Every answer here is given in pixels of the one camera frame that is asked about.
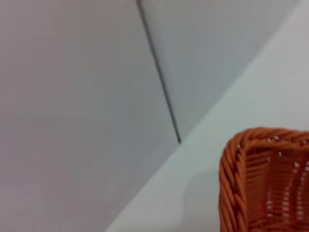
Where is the orange woven plastic basket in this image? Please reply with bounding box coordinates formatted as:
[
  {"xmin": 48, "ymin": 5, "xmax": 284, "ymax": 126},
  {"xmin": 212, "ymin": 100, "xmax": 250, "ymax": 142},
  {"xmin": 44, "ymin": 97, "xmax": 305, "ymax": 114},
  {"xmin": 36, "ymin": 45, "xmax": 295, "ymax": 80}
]
[{"xmin": 219, "ymin": 127, "xmax": 309, "ymax": 232}]

